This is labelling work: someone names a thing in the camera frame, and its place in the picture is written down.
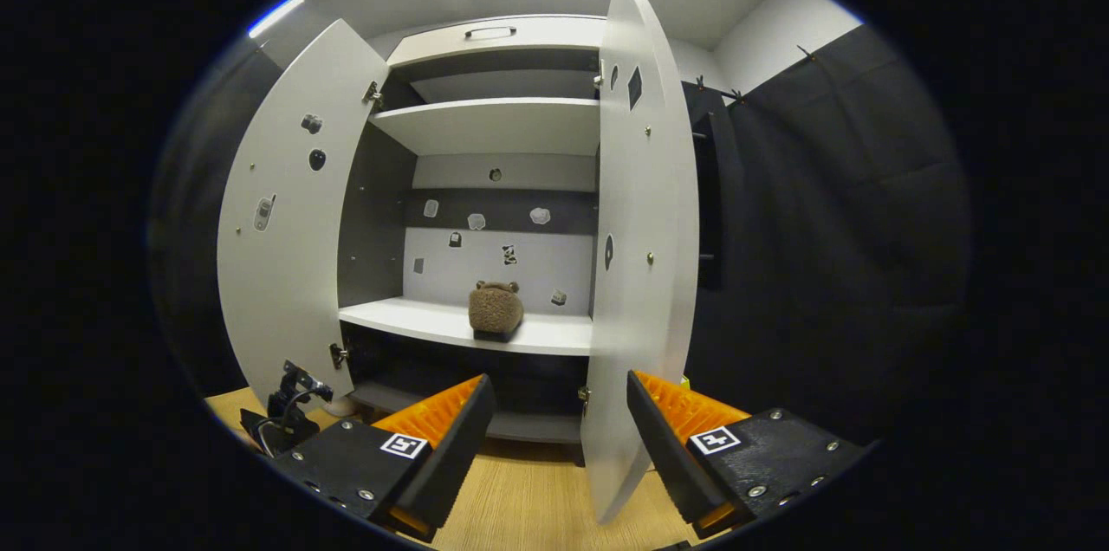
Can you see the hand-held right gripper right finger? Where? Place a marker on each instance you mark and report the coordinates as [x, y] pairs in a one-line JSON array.
[[667, 464]]

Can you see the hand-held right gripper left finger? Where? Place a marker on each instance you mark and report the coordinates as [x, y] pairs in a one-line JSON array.
[[455, 456]]

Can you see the brown fuzzy shoe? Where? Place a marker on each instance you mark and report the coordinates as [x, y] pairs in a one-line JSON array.
[[496, 313]]

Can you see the white shoe cabinet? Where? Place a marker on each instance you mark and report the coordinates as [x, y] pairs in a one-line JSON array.
[[476, 252]]

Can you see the metal door hinge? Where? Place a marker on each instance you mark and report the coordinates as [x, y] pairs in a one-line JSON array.
[[599, 73], [373, 94], [584, 399], [338, 355]]

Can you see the grey cabinet base board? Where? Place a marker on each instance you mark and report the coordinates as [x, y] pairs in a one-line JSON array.
[[537, 428]]

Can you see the white cabinet shelf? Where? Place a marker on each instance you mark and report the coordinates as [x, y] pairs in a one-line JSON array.
[[407, 321], [502, 131]]

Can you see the white cabinet drawer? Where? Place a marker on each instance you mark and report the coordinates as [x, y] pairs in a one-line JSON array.
[[546, 35]]

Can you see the black backdrop cloth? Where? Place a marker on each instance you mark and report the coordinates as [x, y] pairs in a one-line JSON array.
[[823, 230]]

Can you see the narrow ceiling light strip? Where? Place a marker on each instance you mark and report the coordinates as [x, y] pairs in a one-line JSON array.
[[277, 15]]

